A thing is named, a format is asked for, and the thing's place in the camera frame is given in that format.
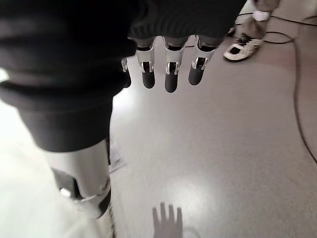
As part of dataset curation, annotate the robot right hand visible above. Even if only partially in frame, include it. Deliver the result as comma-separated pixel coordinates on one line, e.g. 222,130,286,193
0,0,249,219

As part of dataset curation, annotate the person's foot in white shoe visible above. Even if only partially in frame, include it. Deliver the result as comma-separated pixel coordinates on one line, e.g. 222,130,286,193
222,34,264,61

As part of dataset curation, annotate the person's leg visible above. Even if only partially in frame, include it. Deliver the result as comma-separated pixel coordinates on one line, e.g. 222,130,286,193
232,0,272,42

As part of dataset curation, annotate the black floor cable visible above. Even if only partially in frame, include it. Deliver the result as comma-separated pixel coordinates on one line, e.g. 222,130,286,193
236,13,317,25
262,31,317,164

